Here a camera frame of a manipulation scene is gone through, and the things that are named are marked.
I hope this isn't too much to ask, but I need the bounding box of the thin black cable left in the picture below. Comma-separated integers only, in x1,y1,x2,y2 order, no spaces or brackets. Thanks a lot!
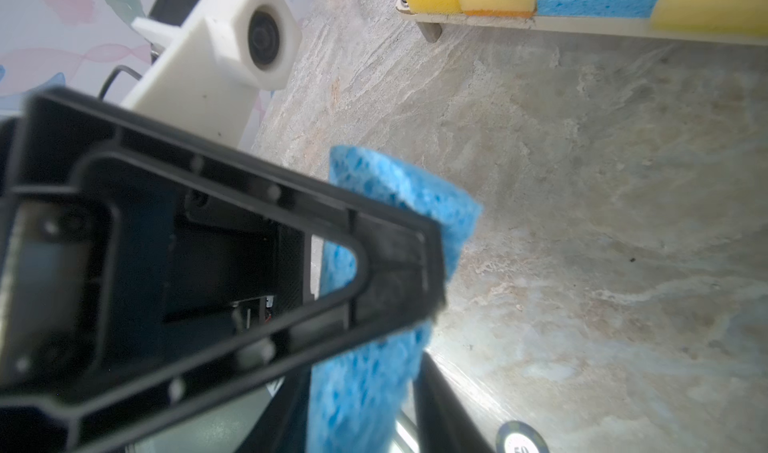
97,64,145,101

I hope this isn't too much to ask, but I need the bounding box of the poker chip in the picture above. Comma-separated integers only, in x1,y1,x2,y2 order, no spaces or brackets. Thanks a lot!
495,421,550,453

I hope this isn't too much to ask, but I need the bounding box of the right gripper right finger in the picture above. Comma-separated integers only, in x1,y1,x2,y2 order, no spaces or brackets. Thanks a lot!
413,352,493,453

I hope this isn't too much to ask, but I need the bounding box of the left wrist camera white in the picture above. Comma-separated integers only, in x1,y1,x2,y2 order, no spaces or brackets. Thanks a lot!
121,0,301,148

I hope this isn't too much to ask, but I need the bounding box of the white two-tier shelf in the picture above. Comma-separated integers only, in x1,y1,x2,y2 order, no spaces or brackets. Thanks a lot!
396,0,767,46

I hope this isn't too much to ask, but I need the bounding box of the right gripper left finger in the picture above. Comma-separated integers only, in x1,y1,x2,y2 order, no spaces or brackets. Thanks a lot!
236,368,311,453

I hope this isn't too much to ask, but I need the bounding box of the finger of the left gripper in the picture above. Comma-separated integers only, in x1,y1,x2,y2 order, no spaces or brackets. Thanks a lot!
1,88,445,452

